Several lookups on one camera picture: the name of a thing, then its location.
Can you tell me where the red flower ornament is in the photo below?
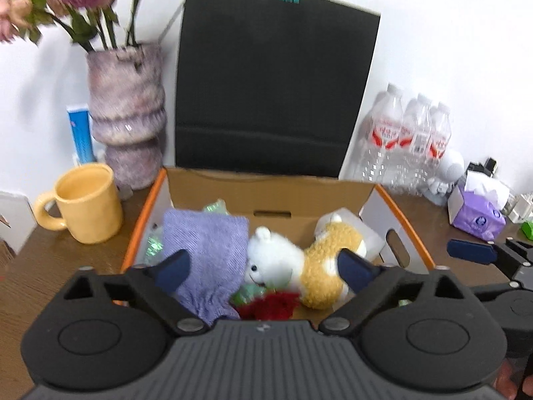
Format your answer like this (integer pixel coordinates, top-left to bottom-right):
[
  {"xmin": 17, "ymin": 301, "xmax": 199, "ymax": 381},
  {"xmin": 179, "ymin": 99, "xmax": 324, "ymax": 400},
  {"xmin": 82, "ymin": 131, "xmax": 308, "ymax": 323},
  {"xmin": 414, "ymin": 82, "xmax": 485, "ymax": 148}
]
[{"xmin": 230, "ymin": 284, "xmax": 299, "ymax": 321}]

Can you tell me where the green object at edge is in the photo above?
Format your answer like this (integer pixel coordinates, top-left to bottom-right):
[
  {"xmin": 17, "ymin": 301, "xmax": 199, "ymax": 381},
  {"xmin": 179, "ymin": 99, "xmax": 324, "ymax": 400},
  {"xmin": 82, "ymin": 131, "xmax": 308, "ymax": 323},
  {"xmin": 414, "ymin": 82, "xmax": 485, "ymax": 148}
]
[{"xmin": 520, "ymin": 220, "xmax": 533, "ymax": 241}]

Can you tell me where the person's right hand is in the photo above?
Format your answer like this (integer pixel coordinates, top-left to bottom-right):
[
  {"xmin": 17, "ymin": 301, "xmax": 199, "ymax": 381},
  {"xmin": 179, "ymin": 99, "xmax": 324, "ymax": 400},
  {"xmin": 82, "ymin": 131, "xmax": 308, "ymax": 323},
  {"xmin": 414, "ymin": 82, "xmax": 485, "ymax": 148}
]
[{"xmin": 493, "ymin": 360, "xmax": 519, "ymax": 400}]

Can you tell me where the white charger plug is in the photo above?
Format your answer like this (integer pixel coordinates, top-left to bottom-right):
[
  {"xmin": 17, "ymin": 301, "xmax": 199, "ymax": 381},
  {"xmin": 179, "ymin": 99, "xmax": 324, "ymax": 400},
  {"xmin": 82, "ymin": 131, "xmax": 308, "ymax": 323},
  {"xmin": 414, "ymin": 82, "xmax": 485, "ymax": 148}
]
[{"xmin": 508, "ymin": 194, "xmax": 533, "ymax": 224}]

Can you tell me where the white and tan plush toy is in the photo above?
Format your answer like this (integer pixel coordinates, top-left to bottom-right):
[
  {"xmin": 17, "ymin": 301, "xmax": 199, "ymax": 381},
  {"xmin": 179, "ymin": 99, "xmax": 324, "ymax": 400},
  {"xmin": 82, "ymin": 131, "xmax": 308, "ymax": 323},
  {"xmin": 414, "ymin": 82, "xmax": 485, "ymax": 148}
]
[{"xmin": 244, "ymin": 213, "xmax": 367, "ymax": 310}]

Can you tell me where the purple tissue pack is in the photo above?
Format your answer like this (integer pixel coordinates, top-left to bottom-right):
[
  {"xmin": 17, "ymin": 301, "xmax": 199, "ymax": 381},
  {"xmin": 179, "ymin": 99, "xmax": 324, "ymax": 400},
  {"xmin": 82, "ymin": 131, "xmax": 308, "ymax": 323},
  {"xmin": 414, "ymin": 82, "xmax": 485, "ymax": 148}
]
[{"xmin": 447, "ymin": 171, "xmax": 510, "ymax": 241}]

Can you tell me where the purple knit pouch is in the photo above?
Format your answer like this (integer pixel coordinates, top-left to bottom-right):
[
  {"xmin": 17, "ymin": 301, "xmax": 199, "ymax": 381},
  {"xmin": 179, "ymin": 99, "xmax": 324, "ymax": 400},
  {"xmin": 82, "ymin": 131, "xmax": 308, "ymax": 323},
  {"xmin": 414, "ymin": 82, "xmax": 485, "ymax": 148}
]
[{"xmin": 174, "ymin": 214, "xmax": 249, "ymax": 325}]

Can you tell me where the white robot speaker figure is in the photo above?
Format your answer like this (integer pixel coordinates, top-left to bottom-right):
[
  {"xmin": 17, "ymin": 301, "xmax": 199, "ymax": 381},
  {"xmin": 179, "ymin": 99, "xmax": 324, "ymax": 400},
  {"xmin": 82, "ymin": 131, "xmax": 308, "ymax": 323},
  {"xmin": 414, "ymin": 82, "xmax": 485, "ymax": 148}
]
[{"xmin": 422, "ymin": 159, "xmax": 465, "ymax": 206}]

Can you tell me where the yellow ceramic mug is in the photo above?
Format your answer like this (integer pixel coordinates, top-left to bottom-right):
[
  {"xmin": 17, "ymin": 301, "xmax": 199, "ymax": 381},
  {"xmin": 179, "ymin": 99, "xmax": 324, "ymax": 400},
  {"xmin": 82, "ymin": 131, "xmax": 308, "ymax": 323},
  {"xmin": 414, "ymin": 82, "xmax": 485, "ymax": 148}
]
[{"xmin": 33, "ymin": 163, "xmax": 123, "ymax": 245}]

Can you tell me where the left clear water bottle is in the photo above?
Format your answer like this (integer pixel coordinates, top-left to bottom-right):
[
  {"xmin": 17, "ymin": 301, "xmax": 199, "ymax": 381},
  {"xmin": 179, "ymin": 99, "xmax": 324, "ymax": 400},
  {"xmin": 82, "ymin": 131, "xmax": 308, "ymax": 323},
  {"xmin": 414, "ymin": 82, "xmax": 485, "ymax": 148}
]
[{"xmin": 354, "ymin": 83, "xmax": 404, "ymax": 183}]

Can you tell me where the clear water bottle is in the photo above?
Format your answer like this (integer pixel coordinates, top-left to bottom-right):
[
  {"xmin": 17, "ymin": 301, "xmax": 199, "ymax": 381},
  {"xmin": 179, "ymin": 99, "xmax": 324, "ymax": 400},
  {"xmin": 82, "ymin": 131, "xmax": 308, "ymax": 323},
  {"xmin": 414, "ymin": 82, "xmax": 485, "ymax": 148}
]
[
  {"xmin": 354, "ymin": 83, "xmax": 404, "ymax": 183},
  {"xmin": 420, "ymin": 103, "xmax": 452, "ymax": 195},
  {"xmin": 393, "ymin": 94, "xmax": 431, "ymax": 192}
]

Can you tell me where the red cardboard pumpkin box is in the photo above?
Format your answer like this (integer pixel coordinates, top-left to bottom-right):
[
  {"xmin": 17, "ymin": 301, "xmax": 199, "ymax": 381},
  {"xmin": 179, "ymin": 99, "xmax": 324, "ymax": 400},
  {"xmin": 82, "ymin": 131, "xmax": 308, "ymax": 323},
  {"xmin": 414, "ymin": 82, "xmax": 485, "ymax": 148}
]
[{"xmin": 122, "ymin": 168, "xmax": 435, "ymax": 274}]

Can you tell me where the right clear water bottle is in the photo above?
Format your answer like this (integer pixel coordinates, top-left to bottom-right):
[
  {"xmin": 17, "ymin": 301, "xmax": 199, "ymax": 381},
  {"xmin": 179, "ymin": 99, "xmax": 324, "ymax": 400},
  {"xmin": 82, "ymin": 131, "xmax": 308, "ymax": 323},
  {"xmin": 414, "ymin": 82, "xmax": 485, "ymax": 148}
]
[{"xmin": 420, "ymin": 103, "xmax": 452, "ymax": 195}]

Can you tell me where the middle clear water bottle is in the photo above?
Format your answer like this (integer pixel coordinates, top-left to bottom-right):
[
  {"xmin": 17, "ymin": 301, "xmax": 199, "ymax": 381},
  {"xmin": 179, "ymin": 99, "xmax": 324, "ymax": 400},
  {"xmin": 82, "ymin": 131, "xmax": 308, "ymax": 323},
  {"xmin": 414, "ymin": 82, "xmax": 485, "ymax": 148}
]
[{"xmin": 393, "ymin": 94, "xmax": 431, "ymax": 192}]

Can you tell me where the blue white tube box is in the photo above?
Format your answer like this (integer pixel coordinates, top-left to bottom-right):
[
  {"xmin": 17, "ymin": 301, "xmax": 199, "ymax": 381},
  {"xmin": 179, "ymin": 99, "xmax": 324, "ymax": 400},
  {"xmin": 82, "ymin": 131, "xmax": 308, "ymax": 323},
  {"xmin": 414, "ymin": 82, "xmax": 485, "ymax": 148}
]
[{"xmin": 67, "ymin": 105, "xmax": 97, "ymax": 164}]

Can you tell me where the purple textured vase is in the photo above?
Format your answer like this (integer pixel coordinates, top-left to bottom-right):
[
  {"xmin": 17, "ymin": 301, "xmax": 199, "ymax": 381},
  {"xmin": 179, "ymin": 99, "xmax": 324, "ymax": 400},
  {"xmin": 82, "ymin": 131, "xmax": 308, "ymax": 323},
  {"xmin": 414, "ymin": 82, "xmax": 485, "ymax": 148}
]
[{"xmin": 86, "ymin": 43, "xmax": 167, "ymax": 191}]

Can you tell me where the black paper shopping bag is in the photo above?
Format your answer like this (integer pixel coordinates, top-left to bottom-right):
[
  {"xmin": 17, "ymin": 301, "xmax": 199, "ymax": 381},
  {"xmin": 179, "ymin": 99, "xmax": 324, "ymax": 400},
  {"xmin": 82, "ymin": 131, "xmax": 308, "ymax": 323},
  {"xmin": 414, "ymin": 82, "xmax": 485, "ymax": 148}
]
[{"xmin": 174, "ymin": 0, "xmax": 380, "ymax": 177}]

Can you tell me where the dried pink rose bouquet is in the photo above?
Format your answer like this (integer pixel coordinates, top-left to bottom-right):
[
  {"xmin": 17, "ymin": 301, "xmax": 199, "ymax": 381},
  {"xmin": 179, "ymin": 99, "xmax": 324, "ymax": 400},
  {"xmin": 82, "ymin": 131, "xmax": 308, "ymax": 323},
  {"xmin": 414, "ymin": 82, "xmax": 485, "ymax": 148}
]
[{"xmin": 1, "ymin": 0, "xmax": 121, "ymax": 53}]

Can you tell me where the white wall panel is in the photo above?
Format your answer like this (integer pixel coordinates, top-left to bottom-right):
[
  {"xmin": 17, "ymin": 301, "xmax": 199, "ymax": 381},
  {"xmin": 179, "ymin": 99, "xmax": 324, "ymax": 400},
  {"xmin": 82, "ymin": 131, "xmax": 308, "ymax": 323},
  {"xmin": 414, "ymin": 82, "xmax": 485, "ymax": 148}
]
[{"xmin": 0, "ymin": 191, "xmax": 36, "ymax": 254}]

